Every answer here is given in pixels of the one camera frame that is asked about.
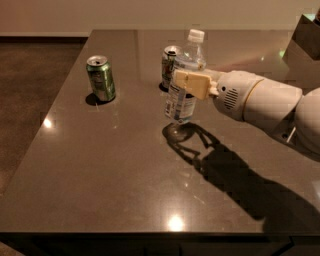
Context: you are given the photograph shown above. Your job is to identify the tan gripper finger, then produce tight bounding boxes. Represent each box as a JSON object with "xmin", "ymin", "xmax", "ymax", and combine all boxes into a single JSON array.
[{"xmin": 173, "ymin": 70, "xmax": 213, "ymax": 100}]

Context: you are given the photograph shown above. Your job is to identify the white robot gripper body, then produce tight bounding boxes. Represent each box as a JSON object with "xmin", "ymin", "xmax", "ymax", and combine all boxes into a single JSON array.
[{"xmin": 213, "ymin": 71, "xmax": 264, "ymax": 121}]

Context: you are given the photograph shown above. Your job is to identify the clear blue plastic bottle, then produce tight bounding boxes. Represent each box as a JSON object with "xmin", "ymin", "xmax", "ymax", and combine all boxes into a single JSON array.
[{"xmin": 165, "ymin": 29, "xmax": 206, "ymax": 124}]

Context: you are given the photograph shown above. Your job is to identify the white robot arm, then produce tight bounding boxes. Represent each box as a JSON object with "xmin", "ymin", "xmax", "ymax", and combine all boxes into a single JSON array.
[{"xmin": 173, "ymin": 70, "xmax": 320, "ymax": 160}]

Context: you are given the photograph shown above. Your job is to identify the white green soda can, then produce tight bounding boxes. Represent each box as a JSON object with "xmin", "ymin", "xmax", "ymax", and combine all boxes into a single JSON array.
[{"xmin": 162, "ymin": 45, "xmax": 181, "ymax": 90}]

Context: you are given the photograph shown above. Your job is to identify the dark box at table corner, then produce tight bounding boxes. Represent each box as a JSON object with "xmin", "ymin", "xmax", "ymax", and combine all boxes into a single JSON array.
[{"xmin": 292, "ymin": 9, "xmax": 320, "ymax": 60}]

